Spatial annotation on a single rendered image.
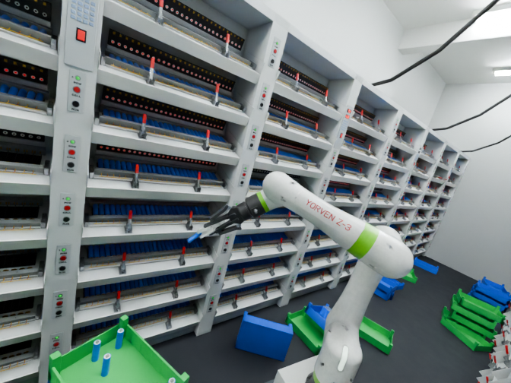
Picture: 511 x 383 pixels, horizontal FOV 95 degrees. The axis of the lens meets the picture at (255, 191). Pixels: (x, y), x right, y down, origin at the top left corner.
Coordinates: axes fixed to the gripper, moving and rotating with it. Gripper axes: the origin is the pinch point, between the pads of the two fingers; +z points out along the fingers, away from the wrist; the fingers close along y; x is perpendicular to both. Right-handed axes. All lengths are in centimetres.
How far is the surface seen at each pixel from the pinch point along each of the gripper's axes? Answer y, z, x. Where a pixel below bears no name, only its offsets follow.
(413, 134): 69, -191, 138
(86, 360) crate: 3, 38, -37
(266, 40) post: -56, -61, 31
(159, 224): -8.3, 20.8, 11.5
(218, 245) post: 20.5, 6.4, 22.0
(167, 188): -21.3, 7.6, 10.6
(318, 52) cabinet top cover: -42, -88, 46
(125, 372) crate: 11, 29, -40
